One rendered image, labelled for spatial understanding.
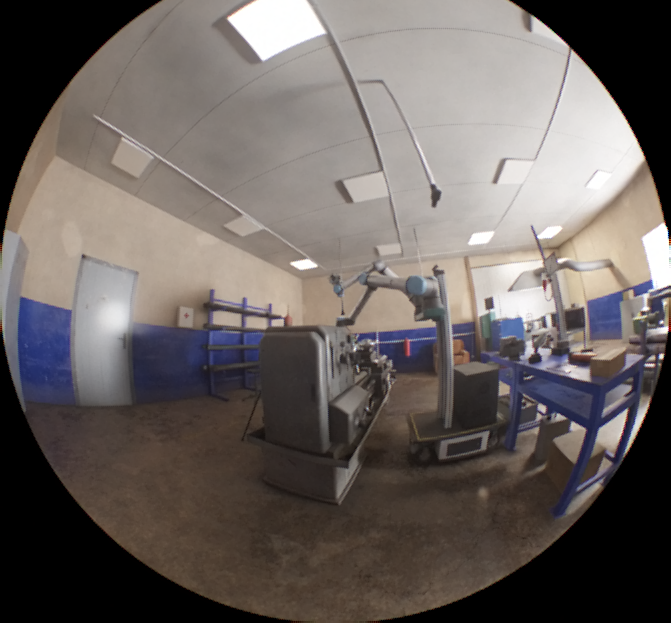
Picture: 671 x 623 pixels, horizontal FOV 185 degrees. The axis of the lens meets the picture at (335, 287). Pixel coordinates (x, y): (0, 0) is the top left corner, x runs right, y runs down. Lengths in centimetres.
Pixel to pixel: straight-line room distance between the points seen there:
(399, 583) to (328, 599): 32
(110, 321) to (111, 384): 95
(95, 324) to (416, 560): 406
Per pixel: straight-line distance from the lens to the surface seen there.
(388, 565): 141
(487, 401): 206
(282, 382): 135
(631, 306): 677
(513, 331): 289
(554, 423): 208
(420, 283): 158
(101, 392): 388
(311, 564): 142
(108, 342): 377
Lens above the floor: 126
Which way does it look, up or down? 14 degrees up
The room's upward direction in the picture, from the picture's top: 2 degrees counter-clockwise
